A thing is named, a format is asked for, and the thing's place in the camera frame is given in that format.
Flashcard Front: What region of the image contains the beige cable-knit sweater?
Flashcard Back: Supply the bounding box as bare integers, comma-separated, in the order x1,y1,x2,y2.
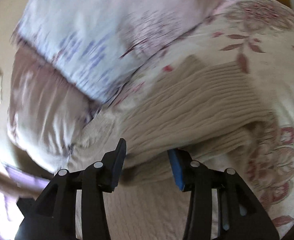
74,55,278,240

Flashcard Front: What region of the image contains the floral cream bedspread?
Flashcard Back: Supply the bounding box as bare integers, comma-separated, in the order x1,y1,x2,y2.
108,0,294,237

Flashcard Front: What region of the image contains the white lavender-print pillow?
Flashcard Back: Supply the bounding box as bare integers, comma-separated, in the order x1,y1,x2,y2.
14,0,224,103

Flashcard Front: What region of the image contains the mauve pink pillow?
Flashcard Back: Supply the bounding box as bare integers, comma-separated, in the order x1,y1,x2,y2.
7,45,100,173

